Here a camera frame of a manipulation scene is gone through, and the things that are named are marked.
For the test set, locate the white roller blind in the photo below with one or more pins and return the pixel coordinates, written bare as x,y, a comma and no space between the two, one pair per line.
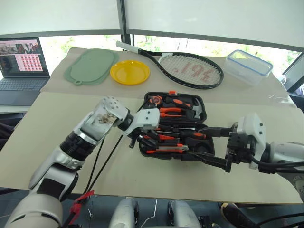
213,16
59,14

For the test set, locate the black tennis racket white grip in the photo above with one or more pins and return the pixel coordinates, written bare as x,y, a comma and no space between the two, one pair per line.
154,57

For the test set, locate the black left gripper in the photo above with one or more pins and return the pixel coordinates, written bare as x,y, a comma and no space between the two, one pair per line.
136,135

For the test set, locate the clear container blue rimmed lid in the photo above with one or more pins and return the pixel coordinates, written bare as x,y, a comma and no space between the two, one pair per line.
248,67

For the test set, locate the short orange black screwdriver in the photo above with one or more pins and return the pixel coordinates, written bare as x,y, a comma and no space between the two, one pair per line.
197,135

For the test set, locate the orange black utility knife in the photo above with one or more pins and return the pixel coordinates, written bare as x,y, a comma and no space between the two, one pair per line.
166,151

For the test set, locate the long orange black screwdriver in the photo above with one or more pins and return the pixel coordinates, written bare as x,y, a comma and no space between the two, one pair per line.
148,138

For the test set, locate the black tool case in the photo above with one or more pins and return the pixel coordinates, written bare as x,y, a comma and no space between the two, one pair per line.
204,142

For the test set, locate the beige paper table sheet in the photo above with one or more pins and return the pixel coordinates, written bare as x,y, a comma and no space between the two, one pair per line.
249,95
166,180

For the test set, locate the silver rounded robot leg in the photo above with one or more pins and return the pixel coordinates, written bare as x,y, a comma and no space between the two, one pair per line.
123,213
183,215

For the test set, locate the dark grey laptop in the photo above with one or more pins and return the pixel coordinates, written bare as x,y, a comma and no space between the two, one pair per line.
21,88

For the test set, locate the yellow plastic plate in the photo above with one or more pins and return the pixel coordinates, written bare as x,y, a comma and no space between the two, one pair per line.
130,72

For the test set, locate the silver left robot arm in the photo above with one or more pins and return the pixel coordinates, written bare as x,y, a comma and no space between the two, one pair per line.
95,128

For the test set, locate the dark framed monitor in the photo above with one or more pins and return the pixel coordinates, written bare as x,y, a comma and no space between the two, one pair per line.
294,76

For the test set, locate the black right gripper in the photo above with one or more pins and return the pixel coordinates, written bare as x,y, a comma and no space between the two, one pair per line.
240,149

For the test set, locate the dark window frame post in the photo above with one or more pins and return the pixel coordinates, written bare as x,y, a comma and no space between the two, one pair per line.
124,23

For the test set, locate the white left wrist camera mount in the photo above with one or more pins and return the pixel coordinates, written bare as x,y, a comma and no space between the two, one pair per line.
147,116

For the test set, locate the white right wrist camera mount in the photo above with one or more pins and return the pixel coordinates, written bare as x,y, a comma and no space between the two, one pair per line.
254,128

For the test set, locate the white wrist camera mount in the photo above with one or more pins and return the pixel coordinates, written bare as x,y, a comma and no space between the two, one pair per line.
254,128
147,116

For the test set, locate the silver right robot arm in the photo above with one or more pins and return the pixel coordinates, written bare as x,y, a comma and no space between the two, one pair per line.
285,152

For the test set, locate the orange black tape measure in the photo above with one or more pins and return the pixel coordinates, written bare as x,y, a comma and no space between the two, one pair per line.
155,99

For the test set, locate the green cutting board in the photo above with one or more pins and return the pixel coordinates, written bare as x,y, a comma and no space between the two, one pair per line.
91,66

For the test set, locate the orange voltage tester pen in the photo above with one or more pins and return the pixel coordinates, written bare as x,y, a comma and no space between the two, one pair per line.
166,137

